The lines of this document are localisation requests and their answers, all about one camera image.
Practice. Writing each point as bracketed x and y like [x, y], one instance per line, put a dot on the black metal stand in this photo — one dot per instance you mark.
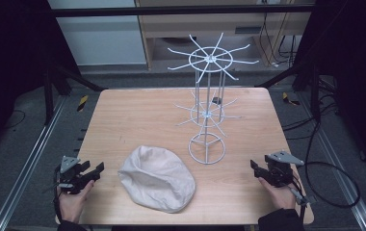
[59, 83]
[303, 80]

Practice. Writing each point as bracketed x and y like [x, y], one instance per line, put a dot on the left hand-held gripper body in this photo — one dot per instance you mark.
[72, 176]

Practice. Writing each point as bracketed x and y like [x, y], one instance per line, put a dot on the yellow black striped tape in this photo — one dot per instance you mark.
[82, 103]
[289, 99]

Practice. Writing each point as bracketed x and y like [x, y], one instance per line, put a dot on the white cloth hat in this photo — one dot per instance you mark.
[157, 179]

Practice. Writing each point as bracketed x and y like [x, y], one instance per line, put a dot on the aluminium floor rail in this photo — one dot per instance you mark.
[341, 173]
[23, 166]

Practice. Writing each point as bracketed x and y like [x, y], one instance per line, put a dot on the black horizontal frame bar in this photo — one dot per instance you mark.
[177, 11]

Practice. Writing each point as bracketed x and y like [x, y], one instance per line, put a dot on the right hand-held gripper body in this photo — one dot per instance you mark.
[279, 170]

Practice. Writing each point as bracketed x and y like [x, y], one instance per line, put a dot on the white cabinet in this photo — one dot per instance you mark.
[100, 38]

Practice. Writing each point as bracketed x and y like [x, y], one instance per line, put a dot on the person's right hand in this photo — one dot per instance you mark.
[279, 195]

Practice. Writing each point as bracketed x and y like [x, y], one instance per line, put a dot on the person's left hand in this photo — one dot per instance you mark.
[73, 202]

